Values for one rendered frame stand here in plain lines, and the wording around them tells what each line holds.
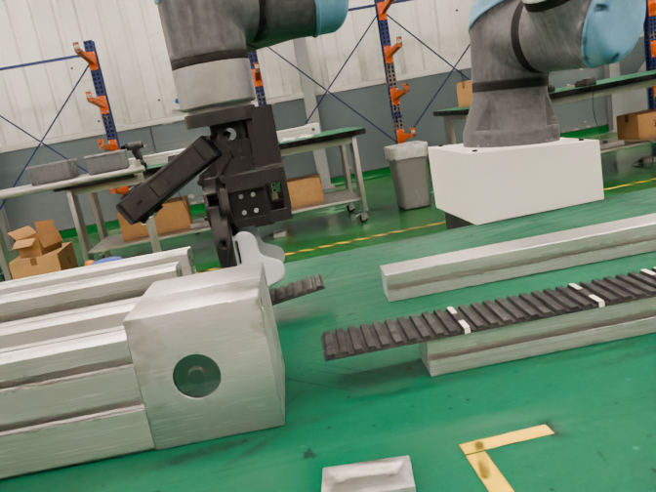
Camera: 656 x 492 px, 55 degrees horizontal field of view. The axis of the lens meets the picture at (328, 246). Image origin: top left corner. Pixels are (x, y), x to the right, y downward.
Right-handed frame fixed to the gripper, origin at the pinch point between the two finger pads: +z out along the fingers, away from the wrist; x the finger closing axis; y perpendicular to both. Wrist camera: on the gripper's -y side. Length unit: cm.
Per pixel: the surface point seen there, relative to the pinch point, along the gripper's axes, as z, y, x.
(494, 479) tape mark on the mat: 2.1, 15.5, -34.6
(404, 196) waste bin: 69, 98, 475
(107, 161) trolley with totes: -11, -87, 273
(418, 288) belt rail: 1.2, 18.5, -2.1
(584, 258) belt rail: 1.4, 36.1, -2.1
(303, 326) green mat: 2.1, 6.1, -4.3
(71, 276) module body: -6.0, -17.1, 2.2
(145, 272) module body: -6.3, -7.6, -4.8
